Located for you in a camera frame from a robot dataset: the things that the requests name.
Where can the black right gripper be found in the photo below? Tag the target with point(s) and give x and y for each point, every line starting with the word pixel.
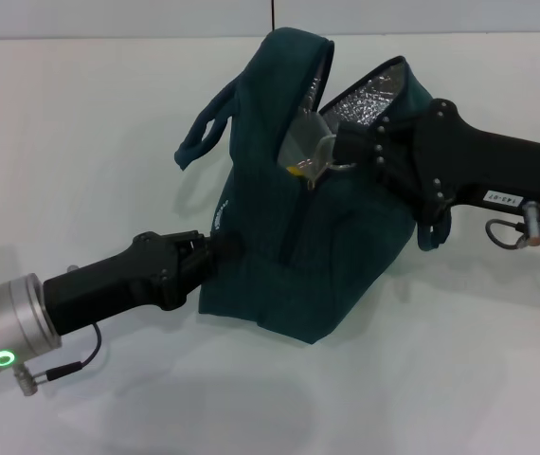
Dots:
pixel 488 166

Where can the yellow banana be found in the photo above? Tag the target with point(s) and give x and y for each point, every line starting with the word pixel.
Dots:
pixel 294 169

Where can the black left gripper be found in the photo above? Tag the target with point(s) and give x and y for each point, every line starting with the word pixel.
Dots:
pixel 109 284

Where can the teal fabric lunch bag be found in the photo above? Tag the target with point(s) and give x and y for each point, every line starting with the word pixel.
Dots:
pixel 346 265

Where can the clear container with blue lid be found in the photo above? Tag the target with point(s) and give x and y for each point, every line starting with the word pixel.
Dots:
pixel 305 142

